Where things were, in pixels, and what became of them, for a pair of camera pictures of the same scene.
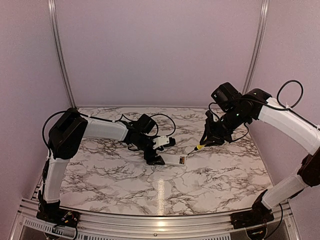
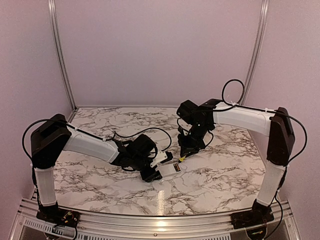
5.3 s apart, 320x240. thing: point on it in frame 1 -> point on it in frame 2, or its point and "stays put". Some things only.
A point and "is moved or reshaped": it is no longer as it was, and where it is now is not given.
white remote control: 178,159 -> 167,169
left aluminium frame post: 54,23 stays put
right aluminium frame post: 258,46 stays put
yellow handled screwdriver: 198,147 is moved or reshaped
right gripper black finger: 203,138 -> 182,152
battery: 181,160 -> 177,167
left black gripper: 151,160 -> 151,175
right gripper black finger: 214,142 -> 192,151
